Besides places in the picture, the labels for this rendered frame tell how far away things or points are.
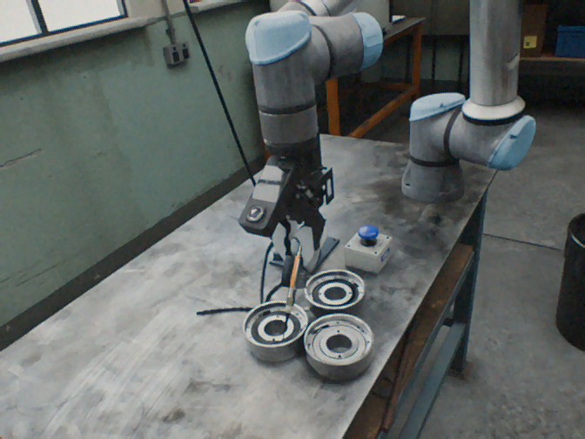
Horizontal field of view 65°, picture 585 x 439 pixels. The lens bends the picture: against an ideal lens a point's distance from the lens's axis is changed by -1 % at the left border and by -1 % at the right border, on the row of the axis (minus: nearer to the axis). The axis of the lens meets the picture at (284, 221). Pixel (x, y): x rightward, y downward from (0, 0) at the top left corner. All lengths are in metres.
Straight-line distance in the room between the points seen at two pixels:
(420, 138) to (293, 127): 0.55
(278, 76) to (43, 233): 1.84
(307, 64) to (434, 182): 0.61
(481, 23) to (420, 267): 0.45
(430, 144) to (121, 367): 0.77
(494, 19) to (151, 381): 0.83
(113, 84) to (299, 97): 1.87
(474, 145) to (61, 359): 0.87
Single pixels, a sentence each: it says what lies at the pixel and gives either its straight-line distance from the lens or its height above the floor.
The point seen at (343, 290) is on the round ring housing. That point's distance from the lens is 0.83.
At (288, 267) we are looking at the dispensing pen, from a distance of 0.70.
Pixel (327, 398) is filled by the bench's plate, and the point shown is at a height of 0.80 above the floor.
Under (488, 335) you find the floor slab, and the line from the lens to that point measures 1.98.
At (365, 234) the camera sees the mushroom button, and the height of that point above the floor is 0.87.
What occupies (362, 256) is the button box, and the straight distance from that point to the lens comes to 0.89.
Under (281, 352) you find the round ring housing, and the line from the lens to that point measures 0.73.
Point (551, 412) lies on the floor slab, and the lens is 1.79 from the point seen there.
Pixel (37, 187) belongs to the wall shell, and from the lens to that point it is 2.24.
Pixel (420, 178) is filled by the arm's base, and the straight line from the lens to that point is 1.13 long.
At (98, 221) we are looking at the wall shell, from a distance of 2.44.
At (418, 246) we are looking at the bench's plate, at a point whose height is 0.80.
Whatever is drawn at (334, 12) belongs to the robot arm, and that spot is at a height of 1.26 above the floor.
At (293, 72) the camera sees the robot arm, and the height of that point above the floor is 1.22.
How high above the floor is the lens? 1.35
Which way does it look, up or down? 31 degrees down
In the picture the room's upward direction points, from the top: 7 degrees counter-clockwise
